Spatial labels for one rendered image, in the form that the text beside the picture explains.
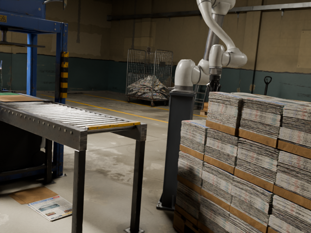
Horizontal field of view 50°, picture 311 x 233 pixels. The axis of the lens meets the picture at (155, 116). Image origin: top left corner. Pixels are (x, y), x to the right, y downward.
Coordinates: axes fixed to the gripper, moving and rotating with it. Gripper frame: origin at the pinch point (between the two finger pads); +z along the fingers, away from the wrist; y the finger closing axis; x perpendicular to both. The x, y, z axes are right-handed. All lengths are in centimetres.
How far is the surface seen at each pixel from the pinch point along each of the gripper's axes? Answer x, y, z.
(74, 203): -1, -98, 62
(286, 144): -81, -18, 11
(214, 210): -34, -18, 64
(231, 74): 541, 497, -25
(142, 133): 12, -49, 23
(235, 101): -44.3, -19.3, -6.1
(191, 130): -3.2, -18.3, 18.9
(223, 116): -34.5, -18.3, 4.0
